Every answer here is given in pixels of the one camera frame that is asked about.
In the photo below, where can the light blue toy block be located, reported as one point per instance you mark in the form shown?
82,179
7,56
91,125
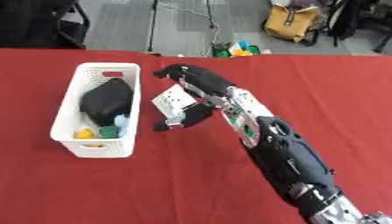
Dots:
121,122

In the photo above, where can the white rectangular box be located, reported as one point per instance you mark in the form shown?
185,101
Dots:
172,102

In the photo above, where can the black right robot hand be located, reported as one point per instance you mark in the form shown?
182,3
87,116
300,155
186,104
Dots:
204,80

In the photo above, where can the yellow toy block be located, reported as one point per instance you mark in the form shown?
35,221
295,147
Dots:
84,133

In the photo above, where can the black soft pouch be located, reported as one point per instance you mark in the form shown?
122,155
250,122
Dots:
107,100

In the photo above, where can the yellow bag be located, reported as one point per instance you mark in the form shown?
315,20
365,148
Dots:
291,22

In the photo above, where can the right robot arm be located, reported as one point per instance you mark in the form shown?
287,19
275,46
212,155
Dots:
278,145

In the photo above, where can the colourful toy pile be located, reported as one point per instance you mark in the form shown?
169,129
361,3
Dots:
237,49

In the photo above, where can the white plastic basket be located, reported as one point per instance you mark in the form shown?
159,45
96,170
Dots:
97,110

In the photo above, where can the black office chair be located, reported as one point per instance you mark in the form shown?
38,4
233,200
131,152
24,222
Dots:
41,23

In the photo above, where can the black tripod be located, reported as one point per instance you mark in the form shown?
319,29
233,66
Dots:
153,26

